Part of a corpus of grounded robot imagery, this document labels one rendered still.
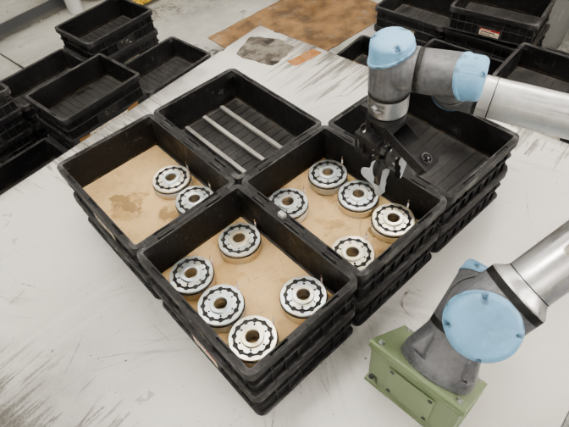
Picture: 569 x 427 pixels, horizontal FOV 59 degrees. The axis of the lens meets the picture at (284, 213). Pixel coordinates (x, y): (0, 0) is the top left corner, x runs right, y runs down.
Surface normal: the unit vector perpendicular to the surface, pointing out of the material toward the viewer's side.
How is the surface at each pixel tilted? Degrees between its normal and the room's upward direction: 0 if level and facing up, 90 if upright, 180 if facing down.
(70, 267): 0
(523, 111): 68
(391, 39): 4
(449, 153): 0
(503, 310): 53
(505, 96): 41
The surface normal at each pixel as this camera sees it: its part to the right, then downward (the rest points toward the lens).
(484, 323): -0.43, 0.15
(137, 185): -0.07, -0.65
